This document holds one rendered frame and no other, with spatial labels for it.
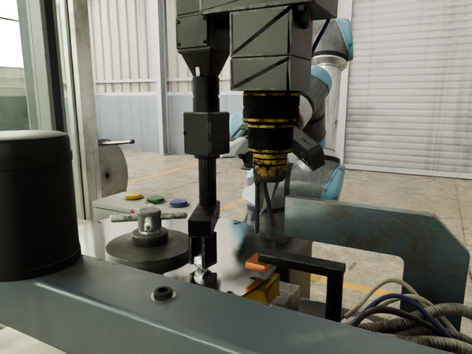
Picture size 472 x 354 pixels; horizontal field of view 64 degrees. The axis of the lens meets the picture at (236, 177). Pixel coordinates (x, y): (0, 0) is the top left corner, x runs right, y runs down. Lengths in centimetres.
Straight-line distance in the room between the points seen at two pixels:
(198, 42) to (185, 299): 30
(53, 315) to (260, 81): 25
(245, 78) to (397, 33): 600
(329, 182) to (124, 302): 84
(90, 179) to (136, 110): 756
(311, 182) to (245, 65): 67
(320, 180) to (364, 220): 46
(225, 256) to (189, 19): 28
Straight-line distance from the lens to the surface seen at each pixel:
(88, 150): 101
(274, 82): 36
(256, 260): 42
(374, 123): 631
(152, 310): 19
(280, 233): 107
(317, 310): 78
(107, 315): 21
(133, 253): 48
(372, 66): 633
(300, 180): 101
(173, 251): 48
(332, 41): 114
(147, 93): 836
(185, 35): 45
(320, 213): 57
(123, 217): 50
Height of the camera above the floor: 114
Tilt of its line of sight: 12 degrees down
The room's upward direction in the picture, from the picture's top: straight up
